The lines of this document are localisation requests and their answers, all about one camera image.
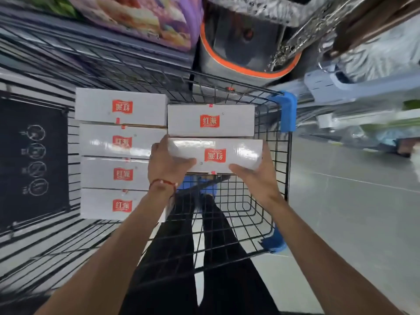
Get purple pink printed package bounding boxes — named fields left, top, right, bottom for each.
left=65, top=0, right=205, bottom=52

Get person's left hand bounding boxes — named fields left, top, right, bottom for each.
left=147, top=134, right=197, bottom=191

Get light blue flat mop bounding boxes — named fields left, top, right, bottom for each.
left=303, top=68, right=420, bottom=106

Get black trousers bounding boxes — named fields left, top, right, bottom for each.
left=119, top=192, right=280, bottom=315

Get person's right forearm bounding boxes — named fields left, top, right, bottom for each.
left=266, top=198, right=404, bottom=315

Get grey fluffy mop head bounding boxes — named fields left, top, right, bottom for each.
left=334, top=16, right=420, bottom=83

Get red string bracelet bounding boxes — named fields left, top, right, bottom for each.
left=148, top=178, right=179, bottom=198

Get green blue printed package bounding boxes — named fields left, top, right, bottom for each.
left=32, top=0, right=80, bottom=19

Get grey fluffy round mat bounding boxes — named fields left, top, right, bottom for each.
left=206, top=0, right=329, bottom=27

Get blue rubber slipper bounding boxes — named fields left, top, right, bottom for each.
left=178, top=175, right=218, bottom=198

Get white yellow snack box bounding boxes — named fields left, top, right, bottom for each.
left=80, top=156, right=152, bottom=191
left=167, top=137, right=264, bottom=175
left=79, top=123, right=168, bottom=160
left=167, top=104, right=256, bottom=138
left=74, top=87, right=169, bottom=127
left=80, top=188, right=167, bottom=224

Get person's right hand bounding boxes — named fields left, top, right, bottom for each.
left=228, top=140, right=285, bottom=215

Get person's left forearm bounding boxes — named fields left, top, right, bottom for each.
left=34, top=188, right=175, bottom=315

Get orange rimmed bucket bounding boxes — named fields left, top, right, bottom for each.
left=198, top=3, right=303, bottom=88

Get black wire shopping cart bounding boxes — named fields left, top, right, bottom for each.
left=0, top=9, right=298, bottom=315

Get white mop in clear plastic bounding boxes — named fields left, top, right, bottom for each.
left=314, top=107, right=420, bottom=152

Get bundle of brown broom handles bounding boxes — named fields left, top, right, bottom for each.
left=327, top=0, right=420, bottom=60

